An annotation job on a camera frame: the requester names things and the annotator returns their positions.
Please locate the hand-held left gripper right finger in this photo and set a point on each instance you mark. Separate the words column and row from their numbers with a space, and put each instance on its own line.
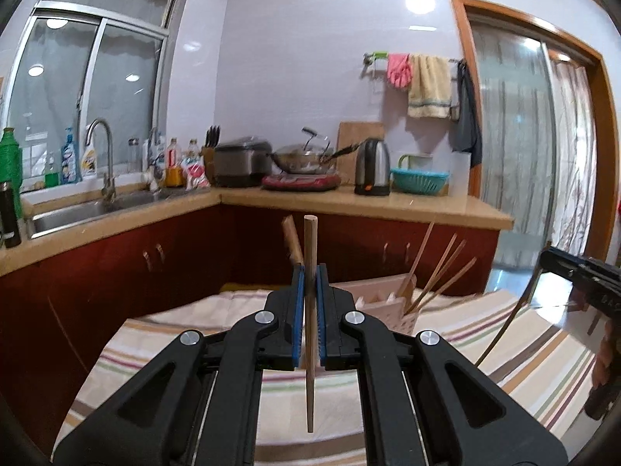
column 324, row 330

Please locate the green thermos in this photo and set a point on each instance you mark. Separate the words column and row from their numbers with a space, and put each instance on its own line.
column 9, row 165

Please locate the wooden framed glass door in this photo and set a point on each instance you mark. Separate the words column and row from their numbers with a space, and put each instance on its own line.
column 465, row 29

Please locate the glass jar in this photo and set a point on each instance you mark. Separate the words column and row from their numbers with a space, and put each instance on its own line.
column 132, row 155

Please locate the yellow towel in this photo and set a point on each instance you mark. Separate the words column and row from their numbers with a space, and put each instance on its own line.
column 429, row 87

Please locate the glass pot lid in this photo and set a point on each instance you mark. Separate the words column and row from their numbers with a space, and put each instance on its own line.
column 318, row 141

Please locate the dark blue cloth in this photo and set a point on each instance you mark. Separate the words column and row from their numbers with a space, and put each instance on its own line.
column 466, row 121

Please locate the white spray bottle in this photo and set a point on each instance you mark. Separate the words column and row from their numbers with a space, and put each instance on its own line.
column 89, row 158

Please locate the tan wooden chopstick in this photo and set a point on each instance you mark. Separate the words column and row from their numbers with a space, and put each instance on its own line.
column 310, row 247
column 417, row 257
column 510, row 321
column 292, row 242
column 441, row 286
column 435, row 272
column 449, row 262

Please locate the steel kitchen faucet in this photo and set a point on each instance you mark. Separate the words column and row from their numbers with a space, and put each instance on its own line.
column 109, row 174

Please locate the red induction cooker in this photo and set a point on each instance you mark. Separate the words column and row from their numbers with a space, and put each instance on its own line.
column 301, row 182

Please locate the grey rice cooker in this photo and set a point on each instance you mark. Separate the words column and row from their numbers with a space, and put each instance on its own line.
column 240, row 162

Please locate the orange oil bottle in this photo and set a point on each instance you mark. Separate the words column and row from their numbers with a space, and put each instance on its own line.
column 173, row 167

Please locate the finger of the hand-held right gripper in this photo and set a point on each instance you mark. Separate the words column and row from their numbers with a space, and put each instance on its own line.
column 563, row 262

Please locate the clear plastic bottle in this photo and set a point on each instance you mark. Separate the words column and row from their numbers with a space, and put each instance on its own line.
column 193, row 149

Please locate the steel sink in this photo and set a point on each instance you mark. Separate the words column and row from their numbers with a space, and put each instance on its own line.
column 97, row 211

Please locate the person's right hand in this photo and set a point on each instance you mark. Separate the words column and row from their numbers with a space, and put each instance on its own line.
column 609, row 354

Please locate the translucent white container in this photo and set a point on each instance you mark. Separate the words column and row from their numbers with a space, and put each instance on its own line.
column 461, row 177

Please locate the teal plastic colander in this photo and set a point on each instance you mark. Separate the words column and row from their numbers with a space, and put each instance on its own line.
column 419, row 182

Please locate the wooden cutting board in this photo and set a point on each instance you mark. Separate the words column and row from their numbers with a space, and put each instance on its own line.
column 359, row 131

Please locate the pink perforated utensil basket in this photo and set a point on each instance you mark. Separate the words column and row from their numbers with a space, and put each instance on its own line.
column 378, row 308

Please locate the metal towel rack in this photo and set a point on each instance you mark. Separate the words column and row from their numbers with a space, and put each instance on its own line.
column 376, row 57

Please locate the pink snack packet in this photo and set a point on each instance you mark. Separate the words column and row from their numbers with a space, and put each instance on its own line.
column 196, row 174

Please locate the pink rubber gloves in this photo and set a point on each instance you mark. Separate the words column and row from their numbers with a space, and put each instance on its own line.
column 400, row 72

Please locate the striped tablecloth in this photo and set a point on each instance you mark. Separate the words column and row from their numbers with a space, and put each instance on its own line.
column 533, row 359

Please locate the green soap bottle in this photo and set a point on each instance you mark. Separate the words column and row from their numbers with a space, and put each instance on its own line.
column 51, row 174

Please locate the knife block with knives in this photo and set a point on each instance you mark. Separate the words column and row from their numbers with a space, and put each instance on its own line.
column 211, row 155

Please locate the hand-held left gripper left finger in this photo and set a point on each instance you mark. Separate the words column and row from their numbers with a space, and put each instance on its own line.
column 298, row 330

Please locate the steel wok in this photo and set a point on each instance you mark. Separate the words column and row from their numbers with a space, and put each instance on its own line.
column 298, row 160

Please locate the small filter faucet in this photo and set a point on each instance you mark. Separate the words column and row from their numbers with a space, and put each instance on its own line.
column 155, row 160

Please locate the aluminium framed window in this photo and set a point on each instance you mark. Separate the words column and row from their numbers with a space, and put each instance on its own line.
column 73, row 82

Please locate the blue dish soap bottle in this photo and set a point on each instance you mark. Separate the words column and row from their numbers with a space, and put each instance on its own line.
column 70, row 160

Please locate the patterned curtain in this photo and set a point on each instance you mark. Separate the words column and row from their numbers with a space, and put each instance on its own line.
column 572, row 155

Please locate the black thermos bottle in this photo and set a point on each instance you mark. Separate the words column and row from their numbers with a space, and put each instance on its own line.
column 8, row 218

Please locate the steel electric kettle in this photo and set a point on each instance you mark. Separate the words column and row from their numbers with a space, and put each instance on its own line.
column 372, row 170

